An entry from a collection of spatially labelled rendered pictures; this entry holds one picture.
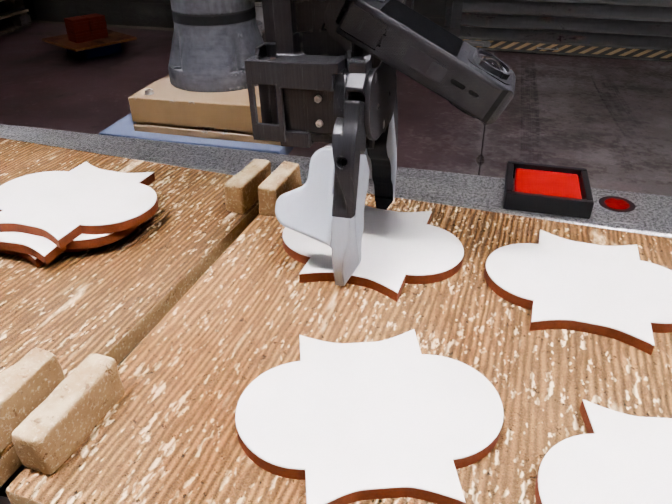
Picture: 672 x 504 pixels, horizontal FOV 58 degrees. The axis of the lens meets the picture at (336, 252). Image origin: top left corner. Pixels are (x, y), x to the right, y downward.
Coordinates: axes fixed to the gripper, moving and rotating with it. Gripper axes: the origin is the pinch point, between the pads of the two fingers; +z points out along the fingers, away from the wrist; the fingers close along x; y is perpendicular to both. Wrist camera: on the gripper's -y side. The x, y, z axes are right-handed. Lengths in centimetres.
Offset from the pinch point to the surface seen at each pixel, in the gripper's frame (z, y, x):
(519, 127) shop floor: 95, -3, -293
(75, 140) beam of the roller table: 1.4, 40.0, -15.6
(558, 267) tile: 0.6, -13.4, -0.4
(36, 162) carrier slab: -0.6, 35.8, -5.3
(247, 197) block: -0.9, 11.4, -2.5
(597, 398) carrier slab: 1.5, -15.7, 11.0
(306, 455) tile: 0.1, -2.3, 20.2
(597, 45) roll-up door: 88, -48, -464
